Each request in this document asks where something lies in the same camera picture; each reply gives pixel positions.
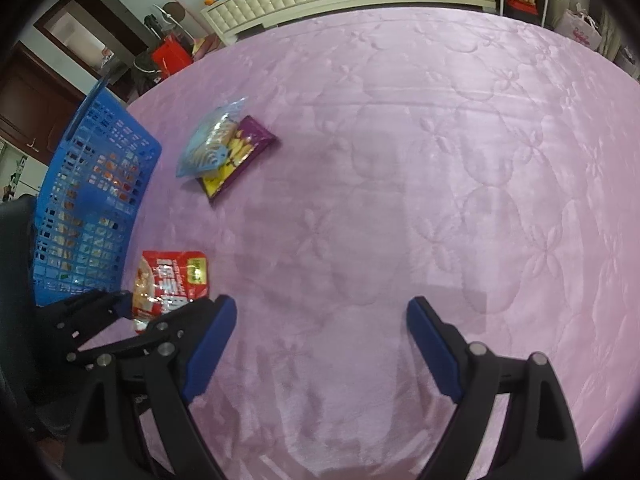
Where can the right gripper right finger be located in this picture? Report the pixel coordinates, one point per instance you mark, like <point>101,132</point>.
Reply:
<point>538,439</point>

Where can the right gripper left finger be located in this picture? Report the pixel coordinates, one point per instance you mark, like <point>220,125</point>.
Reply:
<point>133,418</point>

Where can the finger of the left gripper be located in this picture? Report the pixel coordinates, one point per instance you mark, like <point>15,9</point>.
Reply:
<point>68,324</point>

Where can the red snack packet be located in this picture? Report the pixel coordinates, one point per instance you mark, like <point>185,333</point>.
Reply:
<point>165,282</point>

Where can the light blue clear snack packet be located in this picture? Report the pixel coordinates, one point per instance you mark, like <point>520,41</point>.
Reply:
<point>208,147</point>

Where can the blue plastic basket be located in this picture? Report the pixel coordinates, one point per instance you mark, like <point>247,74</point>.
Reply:
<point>89,199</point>

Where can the purple yellow snack packet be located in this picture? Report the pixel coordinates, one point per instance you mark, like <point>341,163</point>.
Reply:
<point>249,140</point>

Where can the pink tablecloth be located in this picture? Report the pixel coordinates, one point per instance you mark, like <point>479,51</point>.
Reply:
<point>485,164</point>

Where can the black bag on floor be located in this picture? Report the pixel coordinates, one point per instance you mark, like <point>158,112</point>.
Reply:
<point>145,73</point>

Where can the red shopping bag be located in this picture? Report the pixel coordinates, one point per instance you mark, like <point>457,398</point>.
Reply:
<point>170,57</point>

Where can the pink white tote bag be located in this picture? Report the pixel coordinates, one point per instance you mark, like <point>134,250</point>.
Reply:
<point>579,27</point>

